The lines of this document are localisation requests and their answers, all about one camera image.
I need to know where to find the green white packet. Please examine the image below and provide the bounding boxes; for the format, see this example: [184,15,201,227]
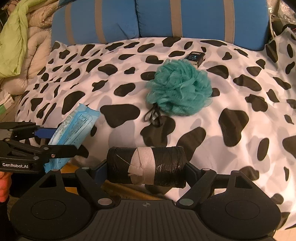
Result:
[0,91,14,114]

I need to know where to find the cow print pillow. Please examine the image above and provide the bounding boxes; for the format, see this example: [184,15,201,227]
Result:
[265,28,296,70]

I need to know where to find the small black box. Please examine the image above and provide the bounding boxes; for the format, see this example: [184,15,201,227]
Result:
[184,51,206,67]

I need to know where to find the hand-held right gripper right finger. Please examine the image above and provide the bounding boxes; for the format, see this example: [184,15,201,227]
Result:
[177,162,252,207]

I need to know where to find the cow print blanket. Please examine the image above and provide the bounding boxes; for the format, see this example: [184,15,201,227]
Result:
[14,36,296,230]

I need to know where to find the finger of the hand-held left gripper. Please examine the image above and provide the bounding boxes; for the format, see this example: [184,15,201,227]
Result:
[0,138,78,161]
[0,122,58,142]

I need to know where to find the teal mesh bath loofah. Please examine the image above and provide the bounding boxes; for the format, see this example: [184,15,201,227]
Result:
[145,59,213,116]

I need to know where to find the person's left hand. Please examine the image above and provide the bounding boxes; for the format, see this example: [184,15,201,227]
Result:
[0,172,12,203]

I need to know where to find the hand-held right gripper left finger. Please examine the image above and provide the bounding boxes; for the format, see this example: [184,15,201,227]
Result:
[37,161,115,207]

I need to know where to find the beige quilt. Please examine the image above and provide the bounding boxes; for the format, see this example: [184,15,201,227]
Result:
[0,7,56,95]

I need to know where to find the brown cardboard box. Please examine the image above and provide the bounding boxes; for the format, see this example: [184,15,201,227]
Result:
[60,162,178,202]

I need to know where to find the blue striped pillow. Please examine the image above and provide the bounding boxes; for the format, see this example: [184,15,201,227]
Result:
[51,0,140,45]
[135,0,271,51]

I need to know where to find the black trash bag roll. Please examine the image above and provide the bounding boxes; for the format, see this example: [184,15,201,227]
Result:
[106,146,187,188]

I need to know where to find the black hair tie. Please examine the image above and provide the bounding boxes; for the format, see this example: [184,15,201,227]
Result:
[143,105,167,127]

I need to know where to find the light green blanket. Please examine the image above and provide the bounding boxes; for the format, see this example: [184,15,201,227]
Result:
[0,0,45,78]

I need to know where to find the blue wet wipes packet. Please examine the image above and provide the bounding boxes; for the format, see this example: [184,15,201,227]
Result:
[45,103,101,173]

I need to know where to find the crinkled plastic bag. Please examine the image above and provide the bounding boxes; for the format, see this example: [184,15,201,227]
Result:
[269,0,296,35]

